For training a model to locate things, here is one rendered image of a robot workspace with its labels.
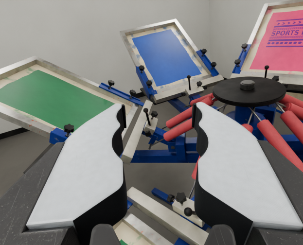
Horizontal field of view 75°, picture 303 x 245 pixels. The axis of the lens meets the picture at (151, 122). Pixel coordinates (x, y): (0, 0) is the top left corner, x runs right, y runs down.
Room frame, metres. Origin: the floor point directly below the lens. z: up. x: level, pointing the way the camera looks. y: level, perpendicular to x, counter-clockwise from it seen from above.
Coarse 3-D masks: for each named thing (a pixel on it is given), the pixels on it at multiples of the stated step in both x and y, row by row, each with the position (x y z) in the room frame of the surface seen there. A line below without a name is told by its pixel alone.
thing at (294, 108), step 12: (204, 96) 1.05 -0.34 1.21; (288, 96) 0.82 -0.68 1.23; (288, 108) 0.71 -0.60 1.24; (300, 108) 0.70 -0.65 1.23; (180, 120) 0.96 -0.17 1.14; (264, 120) 0.65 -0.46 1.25; (288, 120) 0.65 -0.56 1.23; (168, 132) 0.87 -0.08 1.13; (180, 132) 0.84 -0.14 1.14; (264, 132) 0.61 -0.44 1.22; (276, 132) 0.59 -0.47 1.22; (300, 132) 0.59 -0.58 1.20; (276, 144) 0.56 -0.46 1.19; (288, 156) 0.51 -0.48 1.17; (300, 168) 0.47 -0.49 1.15
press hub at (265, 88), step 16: (224, 80) 0.97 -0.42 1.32; (240, 80) 0.93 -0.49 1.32; (256, 80) 0.89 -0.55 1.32; (272, 80) 0.86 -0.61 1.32; (224, 96) 0.79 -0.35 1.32; (240, 96) 0.76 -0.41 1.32; (256, 96) 0.73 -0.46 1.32; (272, 96) 0.71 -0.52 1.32; (240, 112) 0.81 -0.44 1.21; (256, 112) 0.87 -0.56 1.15; (256, 128) 0.74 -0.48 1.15
